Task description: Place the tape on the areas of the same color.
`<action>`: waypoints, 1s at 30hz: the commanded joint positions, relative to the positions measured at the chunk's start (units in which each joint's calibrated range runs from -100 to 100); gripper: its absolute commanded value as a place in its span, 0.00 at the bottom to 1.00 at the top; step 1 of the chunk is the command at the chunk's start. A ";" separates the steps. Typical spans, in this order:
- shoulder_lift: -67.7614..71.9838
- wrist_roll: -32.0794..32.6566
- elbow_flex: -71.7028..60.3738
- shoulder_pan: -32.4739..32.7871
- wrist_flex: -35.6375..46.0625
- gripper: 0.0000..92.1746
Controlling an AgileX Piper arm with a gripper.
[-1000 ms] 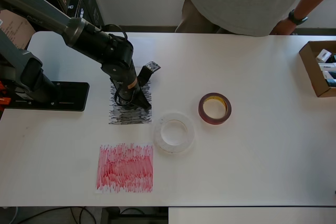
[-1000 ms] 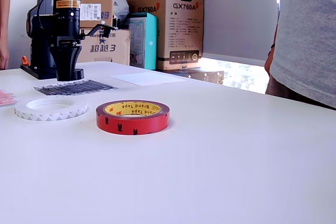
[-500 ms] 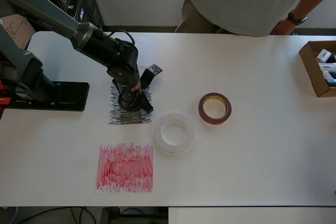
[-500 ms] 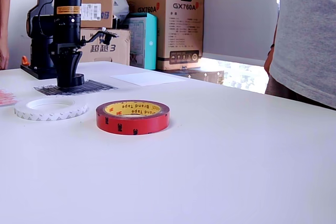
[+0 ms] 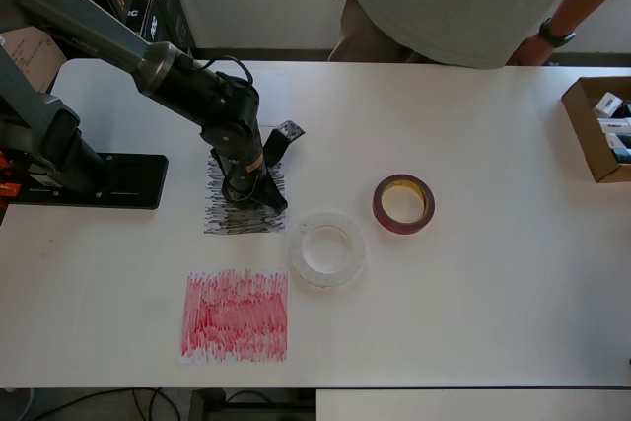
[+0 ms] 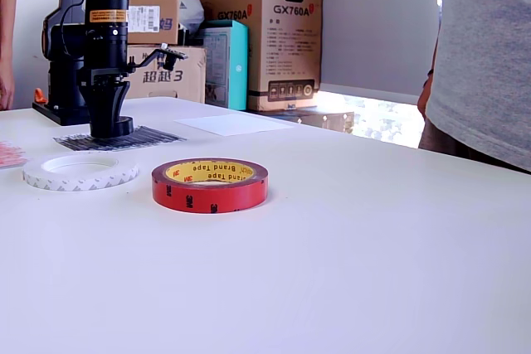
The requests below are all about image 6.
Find grey plastic bag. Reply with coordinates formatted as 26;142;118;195
178;0;207;46

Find black scribbled paper sheet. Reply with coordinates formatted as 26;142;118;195
52;124;188;153

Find person in grey shirt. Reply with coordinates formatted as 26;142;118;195
417;0;531;175

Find red scribbled paper sheet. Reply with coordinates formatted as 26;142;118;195
0;140;34;171

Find bystander hand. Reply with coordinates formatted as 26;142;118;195
0;75;16;111

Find red tape roll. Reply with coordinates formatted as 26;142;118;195
150;157;270;215

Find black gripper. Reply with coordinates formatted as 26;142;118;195
77;64;137;140

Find upper cardboard box with label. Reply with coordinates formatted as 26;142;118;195
126;0;183;46

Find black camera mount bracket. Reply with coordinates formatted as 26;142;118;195
123;47;168;76

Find Huntkey cardboard box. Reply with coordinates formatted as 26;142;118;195
122;45;208;105

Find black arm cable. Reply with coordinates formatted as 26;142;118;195
57;0;88;61

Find person's right forearm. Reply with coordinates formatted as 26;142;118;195
429;0;451;73

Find blank white paper sheet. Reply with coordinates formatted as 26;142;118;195
173;112;295;137

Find bystander bare forearm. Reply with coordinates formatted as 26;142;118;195
0;0;17;81

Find white tape roll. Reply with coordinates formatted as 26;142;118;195
22;153;140;192

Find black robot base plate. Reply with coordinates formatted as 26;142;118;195
32;99;95;127

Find teal box with photo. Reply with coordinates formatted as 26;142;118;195
194;20;251;111

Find person's right hand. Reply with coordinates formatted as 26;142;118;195
417;76;433;121

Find large GX760A cardboard box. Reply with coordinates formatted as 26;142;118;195
185;0;324;114

